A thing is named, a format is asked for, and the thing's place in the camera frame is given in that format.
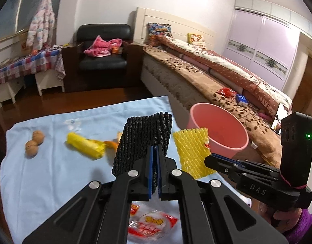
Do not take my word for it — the black leather armchair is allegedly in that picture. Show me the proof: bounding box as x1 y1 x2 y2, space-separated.
61 24 143 93

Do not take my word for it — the red snack packet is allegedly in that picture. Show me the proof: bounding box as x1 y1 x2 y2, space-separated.
217 87 236 97

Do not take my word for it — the cartoon print pillow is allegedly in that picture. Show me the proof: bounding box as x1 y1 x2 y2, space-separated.
147 22 172 40

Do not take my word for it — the pastel puffer jacket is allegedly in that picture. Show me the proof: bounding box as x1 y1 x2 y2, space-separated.
26 0 55 51

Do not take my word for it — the cream bed with headboard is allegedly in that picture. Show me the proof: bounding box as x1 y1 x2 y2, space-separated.
133 7 294 163

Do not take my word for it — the yellow snack wrapper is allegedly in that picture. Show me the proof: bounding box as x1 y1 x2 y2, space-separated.
66 132 107 160

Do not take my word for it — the person's right hand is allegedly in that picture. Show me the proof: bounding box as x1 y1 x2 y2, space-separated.
259 199 305 234

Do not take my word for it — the large window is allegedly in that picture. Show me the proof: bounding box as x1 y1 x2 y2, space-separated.
0 0 61 46

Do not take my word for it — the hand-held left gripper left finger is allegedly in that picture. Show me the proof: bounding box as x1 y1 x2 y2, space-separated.
22 145 154 244

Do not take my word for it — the blue tissue pack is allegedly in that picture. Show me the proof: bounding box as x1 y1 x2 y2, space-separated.
235 94 248 106

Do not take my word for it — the light blue floral cloth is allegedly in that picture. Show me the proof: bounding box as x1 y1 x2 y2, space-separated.
0 96 250 244

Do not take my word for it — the person's right forearm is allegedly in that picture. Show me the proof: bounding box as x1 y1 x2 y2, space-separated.
283 207 312 244

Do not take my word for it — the smartphone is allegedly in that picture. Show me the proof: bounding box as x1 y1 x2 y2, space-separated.
271 103 288 134

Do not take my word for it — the pink plastic bucket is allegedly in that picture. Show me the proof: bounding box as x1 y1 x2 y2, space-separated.
186 103 249 159

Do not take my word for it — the walnut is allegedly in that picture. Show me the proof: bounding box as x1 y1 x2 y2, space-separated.
32 130 45 145
25 140 39 158

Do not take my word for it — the brown wooden door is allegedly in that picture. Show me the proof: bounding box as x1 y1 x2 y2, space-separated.
292 56 312 117

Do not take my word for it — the polka dot floral quilt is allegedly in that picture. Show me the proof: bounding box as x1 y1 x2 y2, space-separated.
152 34 293 116

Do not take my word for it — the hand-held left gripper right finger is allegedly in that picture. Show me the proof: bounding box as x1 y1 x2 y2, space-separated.
157 144 290 244

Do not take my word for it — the small cardboard box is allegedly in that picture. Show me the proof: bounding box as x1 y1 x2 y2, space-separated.
19 32 32 56

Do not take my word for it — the checked tablecloth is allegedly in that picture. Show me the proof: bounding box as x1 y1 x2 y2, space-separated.
0 47 66 96

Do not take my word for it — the pink garment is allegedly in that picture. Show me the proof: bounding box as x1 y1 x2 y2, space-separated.
84 36 123 57

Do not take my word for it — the yellow flowered pillow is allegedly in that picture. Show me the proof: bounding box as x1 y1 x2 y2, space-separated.
188 33 207 49

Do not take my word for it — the white wooden table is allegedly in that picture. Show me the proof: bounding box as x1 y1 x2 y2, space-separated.
0 67 65 113

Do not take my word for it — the yellow foam fruit net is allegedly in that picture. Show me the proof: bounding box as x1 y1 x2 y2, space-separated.
173 128 217 180

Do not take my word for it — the clear red-print snack bag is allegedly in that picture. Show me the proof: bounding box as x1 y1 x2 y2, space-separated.
127 201 179 242

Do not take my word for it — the lilac sliding-door wardrobe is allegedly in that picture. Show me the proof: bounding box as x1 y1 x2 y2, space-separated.
222 0 302 92

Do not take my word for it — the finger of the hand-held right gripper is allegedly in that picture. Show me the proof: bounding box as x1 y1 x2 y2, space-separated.
205 156 245 181
212 154 248 167

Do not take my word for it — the brown leaf-pattern blanket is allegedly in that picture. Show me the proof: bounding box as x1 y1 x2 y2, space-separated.
143 44 283 166

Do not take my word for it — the black foam fruit net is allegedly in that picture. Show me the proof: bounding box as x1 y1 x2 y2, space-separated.
111 112 173 192

